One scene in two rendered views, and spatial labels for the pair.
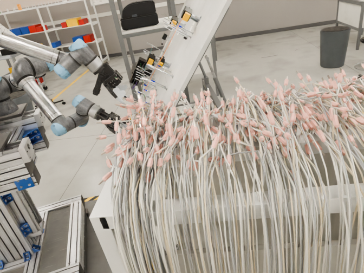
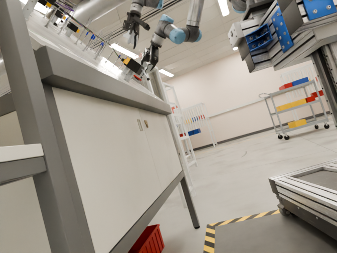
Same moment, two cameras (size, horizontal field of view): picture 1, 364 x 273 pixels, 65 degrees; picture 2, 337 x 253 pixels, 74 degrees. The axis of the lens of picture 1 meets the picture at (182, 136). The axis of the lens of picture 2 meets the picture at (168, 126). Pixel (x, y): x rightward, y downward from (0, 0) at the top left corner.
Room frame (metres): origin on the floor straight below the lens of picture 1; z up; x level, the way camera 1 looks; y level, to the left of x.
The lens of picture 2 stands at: (2.73, 0.63, 0.60)
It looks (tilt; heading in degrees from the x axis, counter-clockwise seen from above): 4 degrees up; 193
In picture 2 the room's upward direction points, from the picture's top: 17 degrees counter-clockwise
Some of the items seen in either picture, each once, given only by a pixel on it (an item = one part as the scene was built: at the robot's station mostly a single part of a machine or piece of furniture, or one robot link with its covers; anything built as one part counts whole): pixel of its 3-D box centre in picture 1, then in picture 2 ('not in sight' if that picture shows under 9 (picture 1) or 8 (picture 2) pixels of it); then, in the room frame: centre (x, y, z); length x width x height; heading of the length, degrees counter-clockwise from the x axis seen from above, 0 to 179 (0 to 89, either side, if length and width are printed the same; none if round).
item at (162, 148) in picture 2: not in sight; (163, 145); (1.48, 0.29, 0.60); 0.55 x 0.03 x 0.39; 1
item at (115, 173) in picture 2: not in sight; (123, 157); (2.03, 0.30, 0.60); 0.55 x 0.02 x 0.39; 1
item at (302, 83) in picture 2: not in sight; (291, 110); (-2.39, 2.06, 0.54); 0.99 x 0.50 x 1.08; 93
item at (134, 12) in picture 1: (138, 13); not in sight; (2.59, 0.17, 1.56); 0.30 x 0.23 x 0.19; 93
